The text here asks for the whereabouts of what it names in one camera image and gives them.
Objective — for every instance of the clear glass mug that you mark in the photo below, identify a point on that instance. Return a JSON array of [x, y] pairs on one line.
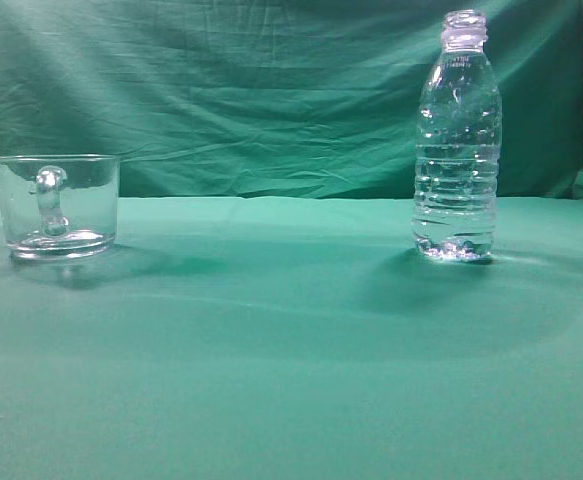
[[59, 206]]

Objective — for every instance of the green cloth backdrop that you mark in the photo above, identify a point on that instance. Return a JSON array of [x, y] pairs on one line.
[[262, 312]]

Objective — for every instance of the clear plastic water bottle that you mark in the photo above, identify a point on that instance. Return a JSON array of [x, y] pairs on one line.
[[458, 146]]

